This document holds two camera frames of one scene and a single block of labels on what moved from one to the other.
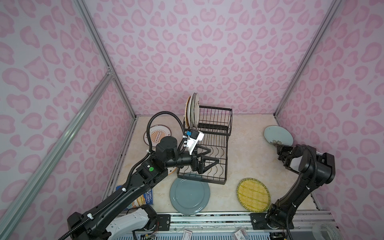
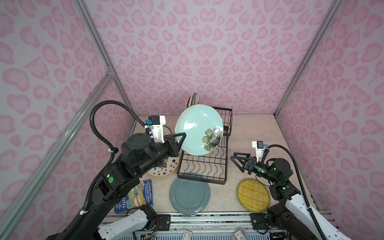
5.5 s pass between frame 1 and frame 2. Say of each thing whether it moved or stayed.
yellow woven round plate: stayed
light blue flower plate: moved
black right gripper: moved
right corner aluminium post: stayed
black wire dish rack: stayed
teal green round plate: stayed
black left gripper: moved
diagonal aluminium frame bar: stayed
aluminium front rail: stayed
